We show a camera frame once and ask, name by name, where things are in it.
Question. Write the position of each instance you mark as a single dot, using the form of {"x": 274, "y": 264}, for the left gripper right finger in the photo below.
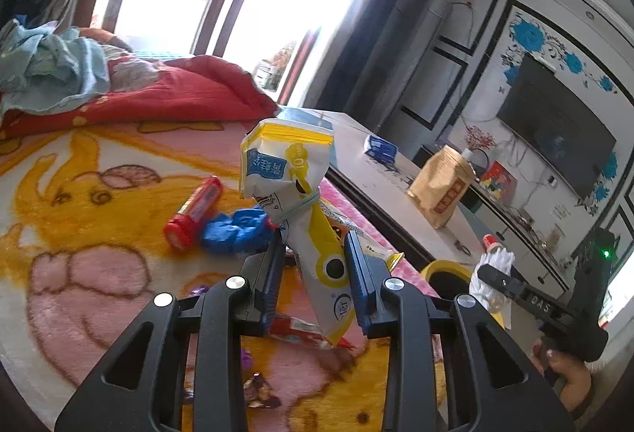
{"x": 491, "y": 385}

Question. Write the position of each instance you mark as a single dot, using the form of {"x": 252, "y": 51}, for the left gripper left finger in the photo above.
{"x": 138, "y": 384}

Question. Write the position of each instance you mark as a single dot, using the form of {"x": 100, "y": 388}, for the blue plastic bag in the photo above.
{"x": 245, "y": 231}

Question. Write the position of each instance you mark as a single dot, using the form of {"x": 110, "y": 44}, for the white paper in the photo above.
{"x": 485, "y": 281}

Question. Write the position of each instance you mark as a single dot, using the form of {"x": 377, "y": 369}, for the white yellow milk carton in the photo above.
{"x": 282, "y": 166}

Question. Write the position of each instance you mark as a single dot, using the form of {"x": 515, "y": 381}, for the yellow rimmed trash bin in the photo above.
{"x": 448, "y": 278}

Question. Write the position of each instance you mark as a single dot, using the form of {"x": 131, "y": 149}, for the right hand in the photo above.
{"x": 577, "y": 377}

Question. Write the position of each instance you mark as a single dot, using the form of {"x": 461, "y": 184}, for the red snack wrapper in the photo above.
{"x": 297, "y": 331}

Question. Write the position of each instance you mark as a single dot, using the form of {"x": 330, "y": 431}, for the white tv cabinet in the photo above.
{"x": 531, "y": 263}

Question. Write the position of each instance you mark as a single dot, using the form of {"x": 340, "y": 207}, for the dark snack wrapper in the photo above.
{"x": 259, "y": 393}

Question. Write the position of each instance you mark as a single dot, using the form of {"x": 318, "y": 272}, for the red cylindrical wrapper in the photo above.
{"x": 184, "y": 228}

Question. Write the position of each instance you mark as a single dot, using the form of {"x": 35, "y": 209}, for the grey coffee table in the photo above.
{"x": 379, "y": 193}

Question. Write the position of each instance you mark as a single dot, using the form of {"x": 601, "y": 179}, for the red white paper cup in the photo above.
{"x": 491, "y": 244}

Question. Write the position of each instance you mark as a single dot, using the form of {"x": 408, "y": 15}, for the brown paper bag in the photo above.
{"x": 440, "y": 185}

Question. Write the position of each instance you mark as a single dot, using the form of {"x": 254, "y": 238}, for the blue tissue pack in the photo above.
{"x": 380, "y": 149}

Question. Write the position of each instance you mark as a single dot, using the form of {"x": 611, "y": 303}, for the red picture box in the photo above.
{"x": 499, "y": 183}

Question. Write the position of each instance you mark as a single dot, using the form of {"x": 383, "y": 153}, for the white vase red flowers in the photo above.
{"x": 478, "y": 144}

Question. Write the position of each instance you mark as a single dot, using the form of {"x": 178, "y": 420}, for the red quilt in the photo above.
{"x": 201, "y": 88}

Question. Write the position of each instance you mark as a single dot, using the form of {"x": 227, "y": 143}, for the grey standing air conditioner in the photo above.
{"x": 409, "y": 34}

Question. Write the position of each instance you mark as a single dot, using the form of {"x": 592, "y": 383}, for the light blue cloth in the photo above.
{"x": 44, "y": 73}

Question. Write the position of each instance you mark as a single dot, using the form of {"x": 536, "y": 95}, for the dark blue curtain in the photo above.
{"x": 343, "y": 65}

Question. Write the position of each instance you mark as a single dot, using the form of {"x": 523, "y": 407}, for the black wall television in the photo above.
{"x": 557, "y": 125}

